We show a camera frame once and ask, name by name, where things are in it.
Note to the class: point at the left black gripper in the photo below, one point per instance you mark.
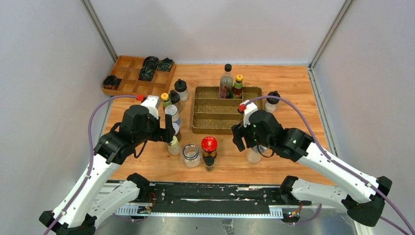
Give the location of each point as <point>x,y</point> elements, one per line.
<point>165,134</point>

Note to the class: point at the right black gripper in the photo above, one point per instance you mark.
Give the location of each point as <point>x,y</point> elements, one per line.
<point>238,131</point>

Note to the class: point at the red cap sauce bottle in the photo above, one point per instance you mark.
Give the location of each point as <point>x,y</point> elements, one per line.
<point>209,146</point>

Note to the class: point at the yellow cap chili sauce bottle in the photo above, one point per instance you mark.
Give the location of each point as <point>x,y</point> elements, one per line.
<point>237,88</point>

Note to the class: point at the tall black cap oil bottle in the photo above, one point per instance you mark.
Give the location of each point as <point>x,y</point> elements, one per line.
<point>226,82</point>

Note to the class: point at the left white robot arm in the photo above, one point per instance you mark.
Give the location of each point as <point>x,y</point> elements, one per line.
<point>79,213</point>

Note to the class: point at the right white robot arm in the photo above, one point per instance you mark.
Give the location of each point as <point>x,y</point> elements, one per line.
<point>359,194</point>

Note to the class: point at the pale green cap shaker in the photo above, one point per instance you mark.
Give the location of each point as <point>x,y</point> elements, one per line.
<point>174,147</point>

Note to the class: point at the silver lid salt jar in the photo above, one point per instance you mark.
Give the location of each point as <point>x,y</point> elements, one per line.
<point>174,112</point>

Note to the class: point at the woven divided basket tray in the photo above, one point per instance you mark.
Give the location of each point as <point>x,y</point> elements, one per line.
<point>215,116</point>

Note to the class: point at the yellow cap green bottle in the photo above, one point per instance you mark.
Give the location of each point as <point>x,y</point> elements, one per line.
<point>165,100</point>

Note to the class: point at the steel lid glass jar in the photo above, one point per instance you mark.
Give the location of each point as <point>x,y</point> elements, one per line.
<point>255,154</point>

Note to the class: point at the small black cap bottle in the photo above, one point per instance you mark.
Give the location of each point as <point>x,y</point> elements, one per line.
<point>176,100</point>

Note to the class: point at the open glass jar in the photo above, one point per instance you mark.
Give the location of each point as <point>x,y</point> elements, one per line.
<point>191,156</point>

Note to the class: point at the right black cap shaker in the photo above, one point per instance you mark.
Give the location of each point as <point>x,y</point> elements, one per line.
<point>271,103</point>

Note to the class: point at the small black cap spice jar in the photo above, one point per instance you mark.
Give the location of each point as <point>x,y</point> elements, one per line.
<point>209,163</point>

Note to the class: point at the black cap shaker bottle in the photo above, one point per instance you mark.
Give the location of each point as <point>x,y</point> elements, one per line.
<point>181,88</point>

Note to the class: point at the wooden compartment organizer box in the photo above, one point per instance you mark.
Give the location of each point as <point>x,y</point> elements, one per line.
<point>138,75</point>

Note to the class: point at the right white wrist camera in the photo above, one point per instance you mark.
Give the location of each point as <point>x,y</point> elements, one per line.
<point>249,109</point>

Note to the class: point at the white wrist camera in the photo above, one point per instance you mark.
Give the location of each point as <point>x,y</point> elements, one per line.
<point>152,103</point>
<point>249,109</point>

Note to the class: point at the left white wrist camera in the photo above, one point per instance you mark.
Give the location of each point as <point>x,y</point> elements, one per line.
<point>152,103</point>

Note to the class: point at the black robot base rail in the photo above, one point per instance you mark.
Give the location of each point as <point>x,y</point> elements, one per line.
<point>212,201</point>

